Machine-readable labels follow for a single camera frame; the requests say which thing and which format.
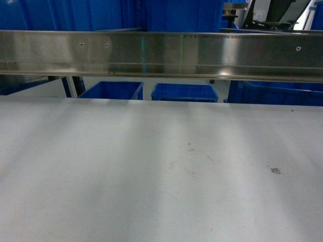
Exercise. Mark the large blue bin upper left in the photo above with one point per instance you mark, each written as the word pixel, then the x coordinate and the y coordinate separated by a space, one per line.
pixel 73 15

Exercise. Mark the blue floor bin right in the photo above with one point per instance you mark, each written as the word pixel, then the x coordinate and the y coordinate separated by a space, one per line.
pixel 275 93

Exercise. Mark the blue floor bin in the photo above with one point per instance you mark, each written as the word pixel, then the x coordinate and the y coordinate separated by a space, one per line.
pixel 275 93
pixel 184 92
pixel 115 90

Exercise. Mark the blue bin upper right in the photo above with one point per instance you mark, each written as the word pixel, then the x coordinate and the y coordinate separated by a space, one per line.
pixel 184 16

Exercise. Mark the blue floor bin left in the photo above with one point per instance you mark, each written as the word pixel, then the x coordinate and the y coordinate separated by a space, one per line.
pixel 115 90

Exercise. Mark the stainless steel shelf rail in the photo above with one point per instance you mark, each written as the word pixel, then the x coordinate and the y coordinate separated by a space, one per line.
pixel 265 56

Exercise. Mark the blue floor bin middle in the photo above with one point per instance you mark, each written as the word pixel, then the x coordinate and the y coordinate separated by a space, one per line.
pixel 184 92

